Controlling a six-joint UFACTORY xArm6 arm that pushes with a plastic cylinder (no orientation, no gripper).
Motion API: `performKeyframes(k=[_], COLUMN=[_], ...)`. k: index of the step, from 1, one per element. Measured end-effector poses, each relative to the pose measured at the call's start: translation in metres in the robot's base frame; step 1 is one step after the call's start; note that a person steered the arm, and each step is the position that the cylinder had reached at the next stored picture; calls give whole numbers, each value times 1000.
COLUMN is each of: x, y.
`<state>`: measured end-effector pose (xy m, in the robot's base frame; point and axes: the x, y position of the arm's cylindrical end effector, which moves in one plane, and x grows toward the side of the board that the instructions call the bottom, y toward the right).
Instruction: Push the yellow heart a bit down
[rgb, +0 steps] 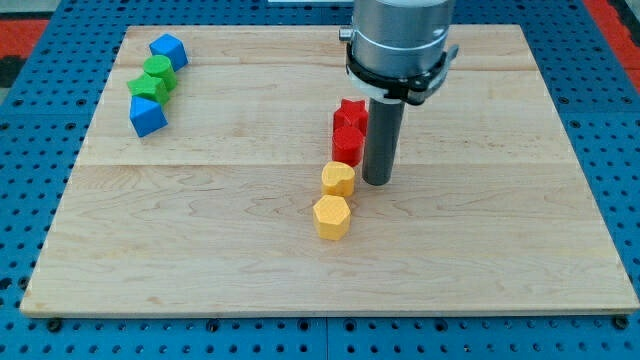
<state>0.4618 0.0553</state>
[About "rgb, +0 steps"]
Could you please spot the yellow hexagon block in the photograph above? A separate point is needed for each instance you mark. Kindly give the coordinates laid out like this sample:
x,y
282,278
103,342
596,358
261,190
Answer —
x,y
331,217

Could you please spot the blue triangular block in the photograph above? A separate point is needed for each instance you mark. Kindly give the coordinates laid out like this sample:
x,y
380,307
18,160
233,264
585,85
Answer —
x,y
146,116

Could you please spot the blue cube block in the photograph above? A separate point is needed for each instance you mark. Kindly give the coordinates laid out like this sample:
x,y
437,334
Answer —
x,y
171,47

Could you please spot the yellow heart block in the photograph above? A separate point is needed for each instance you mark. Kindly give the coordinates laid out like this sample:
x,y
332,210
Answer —
x,y
337,179

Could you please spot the red cylinder block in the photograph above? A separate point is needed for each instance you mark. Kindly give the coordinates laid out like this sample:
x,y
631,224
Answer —
x,y
347,145

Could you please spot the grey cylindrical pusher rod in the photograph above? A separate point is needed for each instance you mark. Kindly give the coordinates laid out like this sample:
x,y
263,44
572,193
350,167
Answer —
x,y
382,136

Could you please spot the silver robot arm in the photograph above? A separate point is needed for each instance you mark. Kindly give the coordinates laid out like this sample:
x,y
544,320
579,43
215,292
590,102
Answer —
x,y
395,55

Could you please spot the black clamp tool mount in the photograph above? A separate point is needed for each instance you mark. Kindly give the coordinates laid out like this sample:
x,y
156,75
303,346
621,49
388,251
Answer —
x,y
413,90

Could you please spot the green cylinder block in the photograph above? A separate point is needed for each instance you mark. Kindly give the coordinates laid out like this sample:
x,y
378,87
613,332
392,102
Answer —
x,y
160,66

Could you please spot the wooden board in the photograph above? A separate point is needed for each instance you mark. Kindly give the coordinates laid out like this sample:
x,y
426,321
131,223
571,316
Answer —
x,y
487,213

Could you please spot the green star block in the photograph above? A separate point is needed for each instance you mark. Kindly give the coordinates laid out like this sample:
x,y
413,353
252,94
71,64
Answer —
x,y
150,88

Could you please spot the red star block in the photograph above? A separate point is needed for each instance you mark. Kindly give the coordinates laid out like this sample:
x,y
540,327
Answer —
x,y
351,113

